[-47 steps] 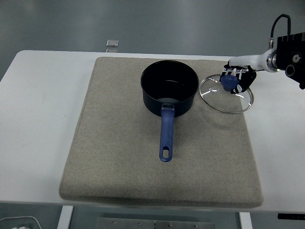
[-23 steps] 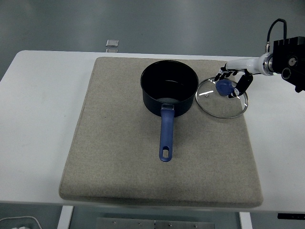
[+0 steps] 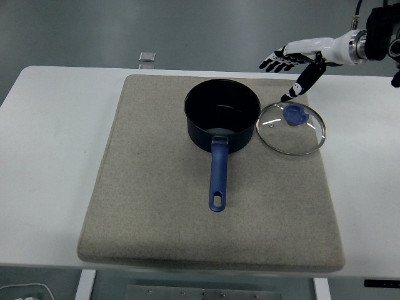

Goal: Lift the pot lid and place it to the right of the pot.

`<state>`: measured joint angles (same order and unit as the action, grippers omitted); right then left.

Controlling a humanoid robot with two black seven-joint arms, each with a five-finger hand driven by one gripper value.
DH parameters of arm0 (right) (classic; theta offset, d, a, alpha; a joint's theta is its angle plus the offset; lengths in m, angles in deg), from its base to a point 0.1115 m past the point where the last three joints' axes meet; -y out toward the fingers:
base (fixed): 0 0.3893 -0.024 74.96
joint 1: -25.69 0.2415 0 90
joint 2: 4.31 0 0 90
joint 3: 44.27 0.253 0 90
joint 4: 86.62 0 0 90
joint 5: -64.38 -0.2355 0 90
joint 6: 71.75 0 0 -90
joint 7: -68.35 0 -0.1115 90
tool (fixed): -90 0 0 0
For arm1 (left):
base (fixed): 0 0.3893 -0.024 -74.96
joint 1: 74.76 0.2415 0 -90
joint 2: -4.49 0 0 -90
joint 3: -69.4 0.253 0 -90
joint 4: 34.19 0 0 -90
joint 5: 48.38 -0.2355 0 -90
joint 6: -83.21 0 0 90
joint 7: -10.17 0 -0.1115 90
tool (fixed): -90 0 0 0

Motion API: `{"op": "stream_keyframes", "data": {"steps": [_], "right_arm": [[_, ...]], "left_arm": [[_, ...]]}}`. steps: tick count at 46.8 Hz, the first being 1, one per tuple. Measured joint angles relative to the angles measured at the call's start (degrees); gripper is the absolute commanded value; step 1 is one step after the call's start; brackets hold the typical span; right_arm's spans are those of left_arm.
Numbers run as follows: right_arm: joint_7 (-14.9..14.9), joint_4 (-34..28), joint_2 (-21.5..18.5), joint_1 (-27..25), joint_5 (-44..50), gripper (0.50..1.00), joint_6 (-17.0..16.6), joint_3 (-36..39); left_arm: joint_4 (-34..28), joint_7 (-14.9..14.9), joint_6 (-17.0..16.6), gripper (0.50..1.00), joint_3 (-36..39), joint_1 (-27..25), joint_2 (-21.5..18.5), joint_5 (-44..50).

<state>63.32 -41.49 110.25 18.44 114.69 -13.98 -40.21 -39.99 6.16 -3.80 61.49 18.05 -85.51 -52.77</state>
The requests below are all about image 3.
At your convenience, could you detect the glass pot lid blue knob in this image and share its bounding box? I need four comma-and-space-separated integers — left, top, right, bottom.
255, 101, 327, 156

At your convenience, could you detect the grey metal plate with screws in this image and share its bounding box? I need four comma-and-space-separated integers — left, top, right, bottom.
126, 284, 284, 300

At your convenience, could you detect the white table leg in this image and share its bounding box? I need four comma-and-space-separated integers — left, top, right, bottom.
313, 277, 331, 300
74, 269, 97, 300

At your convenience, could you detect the white tray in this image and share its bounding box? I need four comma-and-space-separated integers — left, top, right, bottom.
0, 282, 53, 300

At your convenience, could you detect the black flat bar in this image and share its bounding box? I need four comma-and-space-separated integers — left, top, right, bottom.
364, 279, 400, 289

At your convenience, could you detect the dark blue pot with handle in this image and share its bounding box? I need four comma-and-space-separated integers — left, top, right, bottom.
183, 78, 263, 213

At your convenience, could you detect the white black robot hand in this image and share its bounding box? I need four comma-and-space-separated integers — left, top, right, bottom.
259, 30, 354, 104

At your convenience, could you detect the beige fabric mat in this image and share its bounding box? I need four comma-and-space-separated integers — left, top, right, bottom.
77, 74, 346, 272

